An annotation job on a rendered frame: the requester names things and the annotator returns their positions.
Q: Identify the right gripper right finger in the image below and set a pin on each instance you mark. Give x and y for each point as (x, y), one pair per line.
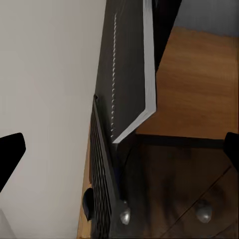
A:
(231, 148)

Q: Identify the desk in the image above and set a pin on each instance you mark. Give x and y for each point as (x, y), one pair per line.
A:
(164, 16)

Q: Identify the keyboard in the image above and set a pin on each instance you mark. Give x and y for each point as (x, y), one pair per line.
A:
(108, 205)

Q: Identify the mouse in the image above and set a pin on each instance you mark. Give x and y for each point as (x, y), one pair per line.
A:
(88, 203)

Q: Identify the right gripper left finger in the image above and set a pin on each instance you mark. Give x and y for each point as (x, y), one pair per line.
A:
(12, 148)

